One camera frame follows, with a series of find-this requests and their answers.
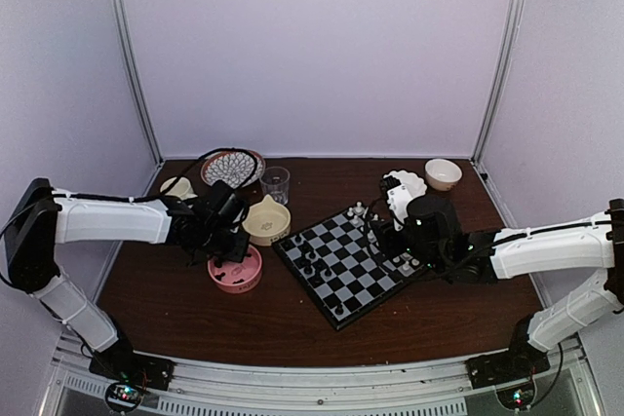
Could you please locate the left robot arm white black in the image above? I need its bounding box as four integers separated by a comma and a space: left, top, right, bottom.
1, 178, 250, 381

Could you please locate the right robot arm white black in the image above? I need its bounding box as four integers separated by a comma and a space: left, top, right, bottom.
367, 195, 623, 379

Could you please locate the white mug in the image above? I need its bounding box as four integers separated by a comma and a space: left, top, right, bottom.
160, 176, 197, 200

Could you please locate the white scalloped bowl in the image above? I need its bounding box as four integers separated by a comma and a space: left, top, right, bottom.
385, 170, 427, 198

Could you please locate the pink cat-shaped bowl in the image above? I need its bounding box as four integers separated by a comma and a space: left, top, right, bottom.
207, 246, 263, 294

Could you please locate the cream round bowl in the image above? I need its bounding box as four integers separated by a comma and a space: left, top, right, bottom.
424, 158, 463, 192

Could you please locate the cream cat-shaped bowl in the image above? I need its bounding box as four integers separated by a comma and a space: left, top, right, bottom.
243, 195, 292, 246

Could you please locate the patterned ceramic plate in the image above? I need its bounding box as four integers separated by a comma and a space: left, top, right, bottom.
200, 150, 265, 189

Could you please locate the clear drinking glass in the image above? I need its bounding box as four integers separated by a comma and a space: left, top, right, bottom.
259, 167, 291, 206

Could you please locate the black white chessboard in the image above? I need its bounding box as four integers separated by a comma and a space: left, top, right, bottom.
273, 208, 420, 330

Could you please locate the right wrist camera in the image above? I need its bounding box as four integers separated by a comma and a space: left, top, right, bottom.
380, 175, 413, 231

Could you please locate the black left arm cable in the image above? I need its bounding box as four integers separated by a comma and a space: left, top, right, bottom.
53, 146, 264, 203

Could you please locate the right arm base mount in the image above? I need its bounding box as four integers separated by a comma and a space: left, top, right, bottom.
466, 350, 551, 389

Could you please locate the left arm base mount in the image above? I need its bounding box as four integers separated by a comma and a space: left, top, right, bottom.
89, 348, 175, 391

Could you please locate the aluminium front rail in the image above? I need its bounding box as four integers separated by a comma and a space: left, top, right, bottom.
34, 333, 607, 415

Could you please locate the right aluminium frame post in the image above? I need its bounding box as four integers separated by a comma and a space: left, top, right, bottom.
471, 0, 526, 167

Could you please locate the aluminium frame post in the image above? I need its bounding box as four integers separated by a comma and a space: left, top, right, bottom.
471, 0, 526, 167
111, 0, 164, 165

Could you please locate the left aluminium frame post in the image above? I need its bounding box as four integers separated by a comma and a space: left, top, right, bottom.
111, 0, 164, 165

